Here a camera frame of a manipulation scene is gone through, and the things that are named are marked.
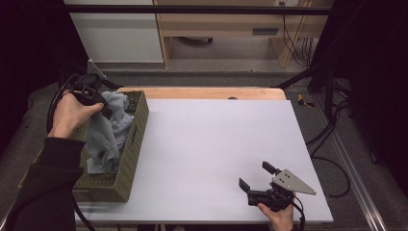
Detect grey-blue cloth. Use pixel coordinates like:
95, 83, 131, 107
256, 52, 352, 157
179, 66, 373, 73
84, 90, 130, 176

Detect olive woven basket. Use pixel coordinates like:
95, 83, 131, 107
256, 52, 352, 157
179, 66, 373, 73
18, 90, 150, 203

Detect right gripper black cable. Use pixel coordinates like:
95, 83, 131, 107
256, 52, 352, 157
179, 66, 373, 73
292, 193, 306, 231

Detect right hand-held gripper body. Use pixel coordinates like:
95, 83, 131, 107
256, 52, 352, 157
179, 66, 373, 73
247, 168, 318, 213

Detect hanging black cables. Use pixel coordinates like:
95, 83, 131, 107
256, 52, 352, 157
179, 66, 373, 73
278, 1, 314, 67

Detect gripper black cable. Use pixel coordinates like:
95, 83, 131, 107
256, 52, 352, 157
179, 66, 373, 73
45, 73, 97, 231
292, 193, 306, 231

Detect white table board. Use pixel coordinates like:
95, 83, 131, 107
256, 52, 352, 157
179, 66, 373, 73
75, 98, 335, 224

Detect light grey patterned cloth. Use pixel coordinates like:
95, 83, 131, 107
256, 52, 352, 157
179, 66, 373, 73
110, 112, 136, 151

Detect white cabinet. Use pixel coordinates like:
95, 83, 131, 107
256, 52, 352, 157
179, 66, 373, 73
63, 0, 165, 64

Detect person's left hand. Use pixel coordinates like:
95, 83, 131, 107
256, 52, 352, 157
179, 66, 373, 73
47, 90, 105, 140

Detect black floor cables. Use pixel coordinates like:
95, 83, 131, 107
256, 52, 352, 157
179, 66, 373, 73
305, 80, 352, 198

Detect black horizontal bar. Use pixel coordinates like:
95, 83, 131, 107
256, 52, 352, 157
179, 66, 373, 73
64, 4, 335, 15

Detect yellow and black tool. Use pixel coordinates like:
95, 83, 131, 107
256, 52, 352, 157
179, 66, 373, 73
296, 93, 316, 109

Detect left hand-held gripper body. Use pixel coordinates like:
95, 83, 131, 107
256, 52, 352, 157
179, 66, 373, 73
67, 59, 108, 109

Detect metal floor rail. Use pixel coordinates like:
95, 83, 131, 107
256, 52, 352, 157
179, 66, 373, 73
312, 94, 390, 231

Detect black metal stand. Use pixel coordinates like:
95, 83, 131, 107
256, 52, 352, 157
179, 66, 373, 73
274, 57, 341, 120

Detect wooden table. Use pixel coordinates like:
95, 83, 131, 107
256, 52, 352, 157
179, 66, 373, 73
115, 87, 287, 101

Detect light wooden desk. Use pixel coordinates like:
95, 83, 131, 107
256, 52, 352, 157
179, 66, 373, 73
153, 0, 335, 69

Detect person's right hand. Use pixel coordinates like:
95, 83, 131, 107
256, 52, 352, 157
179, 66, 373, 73
257, 197, 295, 231

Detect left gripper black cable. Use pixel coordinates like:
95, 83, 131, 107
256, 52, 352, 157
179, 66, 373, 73
45, 73, 97, 231

